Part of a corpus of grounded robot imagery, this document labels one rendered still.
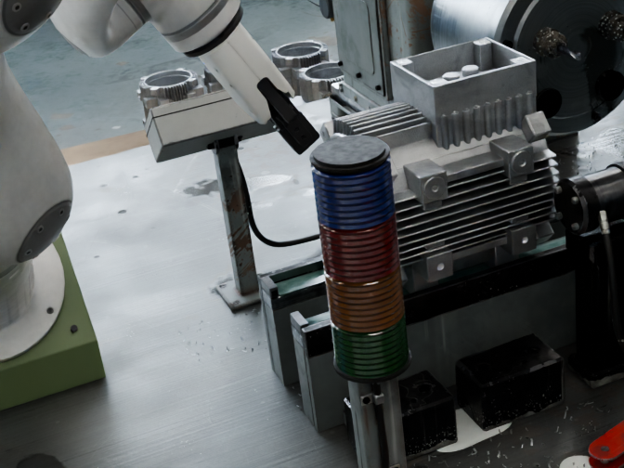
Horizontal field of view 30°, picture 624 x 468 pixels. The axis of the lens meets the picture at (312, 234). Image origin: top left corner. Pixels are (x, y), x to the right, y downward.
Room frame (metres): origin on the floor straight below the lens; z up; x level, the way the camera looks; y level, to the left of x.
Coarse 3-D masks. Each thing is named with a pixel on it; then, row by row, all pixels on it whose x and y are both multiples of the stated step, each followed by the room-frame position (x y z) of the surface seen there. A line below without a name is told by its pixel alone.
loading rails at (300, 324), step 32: (320, 256) 1.18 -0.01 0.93; (544, 256) 1.11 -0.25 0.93; (288, 288) 1.13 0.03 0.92; (320, 288) 1.13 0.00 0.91; (448, 288) 1.07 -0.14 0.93; (480, 288) 1.09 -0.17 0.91; (512, 288) 1.10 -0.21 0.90; (544, 288) 1.11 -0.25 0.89; (288, 320) 1.12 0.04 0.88; (320, 320) 1.05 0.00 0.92; (416, 320) 1.06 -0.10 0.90; (448, 320) 1.07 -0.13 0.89; (480, 320) 1.09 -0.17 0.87; (512, 320) 1.10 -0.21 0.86; (544, 320) 1.11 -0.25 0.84; (288, 352) 1.12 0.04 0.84; (320, 352) 1.02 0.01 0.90; (416, 352) 1.06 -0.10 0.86; (448, 352) 1.07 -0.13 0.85; (320, 384) 1.02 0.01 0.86; (448, 384) 1.07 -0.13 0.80; (320, 416) 1.02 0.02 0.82
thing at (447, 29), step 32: (448, 0) 1.55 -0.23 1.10; (480, 0) 1.48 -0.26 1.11; (512, 0) 1.43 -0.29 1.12; (544, 0) 1.44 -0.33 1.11; (576, 0) 1.45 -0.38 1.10; (608, 0) 1.47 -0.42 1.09; (448, 32) 1.53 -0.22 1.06; (480, 32) 1.45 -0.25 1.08; (512, 32) 1.43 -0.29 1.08; (544, 32) 1.43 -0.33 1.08; (576, 32) 1.45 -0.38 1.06; (608, 32) 1.44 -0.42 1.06; (544, 64) 1.44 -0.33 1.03; (576, 64) 1.45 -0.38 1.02; (608, 64) 1.47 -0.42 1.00; (544, 96) 1.43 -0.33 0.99; (576, 96) 1.45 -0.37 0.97; (608, 96) 1.46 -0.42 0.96; (576, 128) 1.46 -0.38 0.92
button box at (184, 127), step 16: (208, 96) 1.33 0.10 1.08; (224, 96) 1.33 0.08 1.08; (160, 112) 1.31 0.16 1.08; (176, 112) 1.31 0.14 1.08; (192, 112) 1.31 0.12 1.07; (208, 112) 1.32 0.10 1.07; (224, 112) 1.32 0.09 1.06; (240, 112) 1.32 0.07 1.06; (160, 128) 1.29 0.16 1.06; (176, 128) 1.30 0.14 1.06; (192, 128) 1.30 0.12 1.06; (208, 128) 1.30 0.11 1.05; (224, 128) 1.31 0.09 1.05; (240, 128) 1.32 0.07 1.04; (256, 128) 1.34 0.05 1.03; (272, 128) 1.36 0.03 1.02; (160, 144) 1.29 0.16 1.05; (176, 144) 1.29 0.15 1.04; (192, 144) 1.31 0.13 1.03; (160, 160) 1.32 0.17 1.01
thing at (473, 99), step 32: (416, 64) 1.20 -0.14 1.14; (448, 64) 1.21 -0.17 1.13; (480, 64) 1.21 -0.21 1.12; (512, 64) 1.15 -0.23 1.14; (416, 96) 1.14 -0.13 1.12; (448, 96) 1.10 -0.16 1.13; (480, 96) 1.12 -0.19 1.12; (512, 96) 1.13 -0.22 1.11; (448, 128) 1.10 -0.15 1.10; (480, 128) 1.11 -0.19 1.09; (512, 128) 1.12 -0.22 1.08
